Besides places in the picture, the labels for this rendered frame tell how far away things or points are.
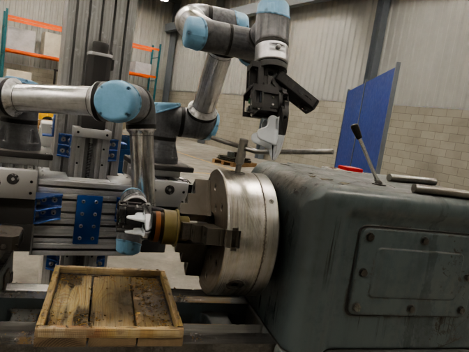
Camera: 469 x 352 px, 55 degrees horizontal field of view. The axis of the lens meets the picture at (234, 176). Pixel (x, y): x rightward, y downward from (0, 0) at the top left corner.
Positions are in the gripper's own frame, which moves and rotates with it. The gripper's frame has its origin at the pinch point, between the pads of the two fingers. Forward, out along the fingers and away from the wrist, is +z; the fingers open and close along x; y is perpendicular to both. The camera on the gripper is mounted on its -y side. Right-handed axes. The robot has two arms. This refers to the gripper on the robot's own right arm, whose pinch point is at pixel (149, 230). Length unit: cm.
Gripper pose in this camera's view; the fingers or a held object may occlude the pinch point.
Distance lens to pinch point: 108.5
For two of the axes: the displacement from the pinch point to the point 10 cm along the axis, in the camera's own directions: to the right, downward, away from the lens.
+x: 1.5, -9.8, -1.2
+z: 2.7, 1.6, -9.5
